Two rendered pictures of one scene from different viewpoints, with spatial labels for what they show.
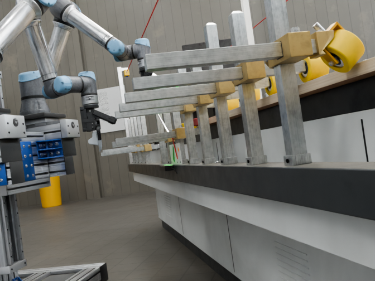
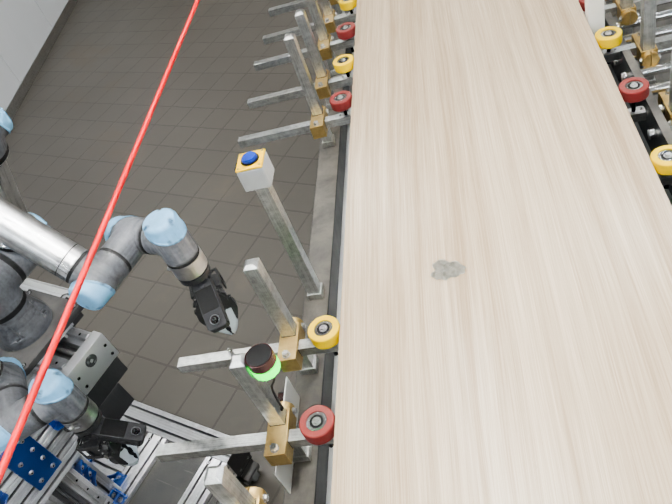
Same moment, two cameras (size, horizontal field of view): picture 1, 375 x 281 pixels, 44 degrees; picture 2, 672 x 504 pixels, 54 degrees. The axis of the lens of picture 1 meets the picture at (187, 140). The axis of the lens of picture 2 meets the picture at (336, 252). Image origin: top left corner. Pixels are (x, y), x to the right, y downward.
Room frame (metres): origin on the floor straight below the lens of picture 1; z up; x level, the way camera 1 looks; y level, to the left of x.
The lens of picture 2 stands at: (1.60, -0.67, 2.11)
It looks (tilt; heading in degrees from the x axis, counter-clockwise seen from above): 43 degrees down; 32
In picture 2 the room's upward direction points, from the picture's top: 24 degrees counter-clockwise
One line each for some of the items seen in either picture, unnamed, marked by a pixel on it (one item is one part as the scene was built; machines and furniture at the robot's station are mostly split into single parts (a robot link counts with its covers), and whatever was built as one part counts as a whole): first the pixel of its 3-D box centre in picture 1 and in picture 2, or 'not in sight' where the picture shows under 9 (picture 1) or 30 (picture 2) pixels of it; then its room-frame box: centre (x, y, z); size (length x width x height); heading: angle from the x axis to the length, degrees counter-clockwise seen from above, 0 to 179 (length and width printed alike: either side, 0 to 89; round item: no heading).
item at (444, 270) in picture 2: not in sight; (446, 267); (2.64, -0.29, 0.91); 0.09 x 0.07 x 0.02; 81
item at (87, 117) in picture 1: (90, 119); (96, 432); (2.10, 0.42, 0.97); 0.09 x 0.08 x 0.12; 103
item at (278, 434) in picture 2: (179, 133); (282, 432); (2.21, 0.03, 0.85); 0.13 x 0.06 x 0.05; 13
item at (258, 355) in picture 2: not in sight; (276, 384); (2.24, -0.01, 1.00); 0.06 x 0.06 x 0.22; 13
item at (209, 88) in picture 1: (203, 88); not in sight; (1.44, -0.07, 0.95); 0.50 x 0.04 x 0.04; 103
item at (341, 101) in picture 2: not in sight; (344, 109); (3.43, 0.20, 0.85); 0.08 x 0.08 x 0.11
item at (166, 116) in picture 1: (168, 129); (286, 325); (2.47, 0.09, 0.89); 0.03 x 0.03 x 0.48; 13
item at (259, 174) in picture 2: not in sight; (255, 171); (2.73, 0.15, 1.18); 0.07 x 0.07 x 0.08; 13
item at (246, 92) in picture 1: (247, 98); not in sight; (1.25, -0.18, 0.88); 0.03 x 0.03 x 0.48; 13
